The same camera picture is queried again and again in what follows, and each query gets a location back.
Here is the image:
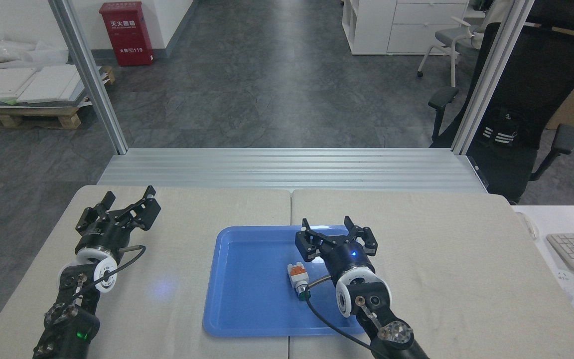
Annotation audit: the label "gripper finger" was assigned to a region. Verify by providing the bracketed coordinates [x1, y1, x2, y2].
[76, 191, 117, 234]
[343, 215, 379, 257]
[294, 217, 340, 263]
[113, 185, 162, 232]

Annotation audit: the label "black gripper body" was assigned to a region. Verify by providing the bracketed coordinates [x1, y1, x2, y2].
[75, 218, 130, 255]
[324, 241, 375, 280]

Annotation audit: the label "white orange switch part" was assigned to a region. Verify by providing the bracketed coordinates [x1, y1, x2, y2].
[287, 261, 313, 302]

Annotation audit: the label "blue plastic tray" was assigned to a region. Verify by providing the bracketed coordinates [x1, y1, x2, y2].
[202, 225, 374, 337]

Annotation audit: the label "wooden pallet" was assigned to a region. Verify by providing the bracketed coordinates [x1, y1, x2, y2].
[0, 66, 116, 131]

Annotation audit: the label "stack of white boards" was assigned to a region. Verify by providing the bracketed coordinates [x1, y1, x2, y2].
[0, 64, 102, 106]

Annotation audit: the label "white computer mouse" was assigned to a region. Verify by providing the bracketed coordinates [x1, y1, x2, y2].
[523, 213, 541, 240]

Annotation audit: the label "red fire extinguisher box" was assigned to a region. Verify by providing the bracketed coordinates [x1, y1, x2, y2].
[99, 1, 155, 67]

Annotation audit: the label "clear plastic bags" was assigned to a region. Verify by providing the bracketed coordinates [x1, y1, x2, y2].
[0, 29, 69, 66]

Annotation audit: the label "white side desk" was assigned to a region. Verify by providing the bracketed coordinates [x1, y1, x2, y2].
[511, 204, 574, 359]

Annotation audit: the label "white drawer cabinet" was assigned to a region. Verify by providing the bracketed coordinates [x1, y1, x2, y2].
[341, 0, 471, 56]

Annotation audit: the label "grey white office chair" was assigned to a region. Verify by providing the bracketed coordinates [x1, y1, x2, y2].
[416, 16, 486, 88]

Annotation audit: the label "black mesh office chair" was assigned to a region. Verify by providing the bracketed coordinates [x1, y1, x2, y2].
[427, 0, 574, 205]

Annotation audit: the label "silver aluminium rail platform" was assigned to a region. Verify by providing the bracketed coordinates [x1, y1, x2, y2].
[96, 147, 490, 194]

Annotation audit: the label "silver aluminium post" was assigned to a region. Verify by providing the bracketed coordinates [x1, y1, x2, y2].
[48, 0, 129, 155]
[451, 0, 537, 156]

